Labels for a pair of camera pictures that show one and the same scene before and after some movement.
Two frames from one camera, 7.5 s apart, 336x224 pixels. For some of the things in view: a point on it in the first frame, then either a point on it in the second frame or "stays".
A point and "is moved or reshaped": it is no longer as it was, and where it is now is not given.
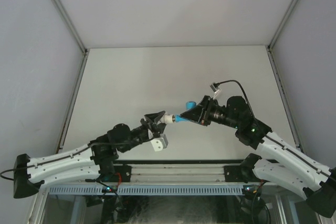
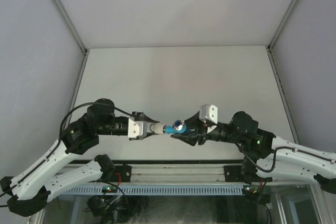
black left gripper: x=154 y=129 to x=143 y=117
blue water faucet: x=189 y=104 to x=178 y=126
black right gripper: x=203 y=108 to x=191 y=138
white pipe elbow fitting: x=168 y=118 is moved or reshaped
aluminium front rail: x=182 y=173 stays
